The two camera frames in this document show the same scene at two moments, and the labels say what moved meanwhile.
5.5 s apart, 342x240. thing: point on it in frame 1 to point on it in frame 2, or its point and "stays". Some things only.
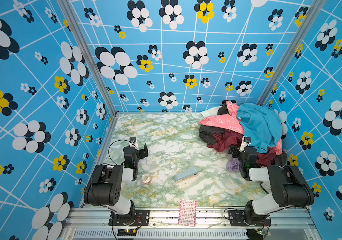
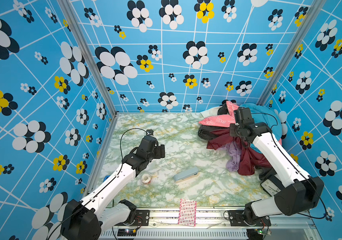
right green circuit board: x=256 y=234 stays
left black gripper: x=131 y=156 to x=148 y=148
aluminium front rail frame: x=210 y=224 stays
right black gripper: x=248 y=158 to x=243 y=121
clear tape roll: x=145 y=178 stays
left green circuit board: x=126 y=232 stays
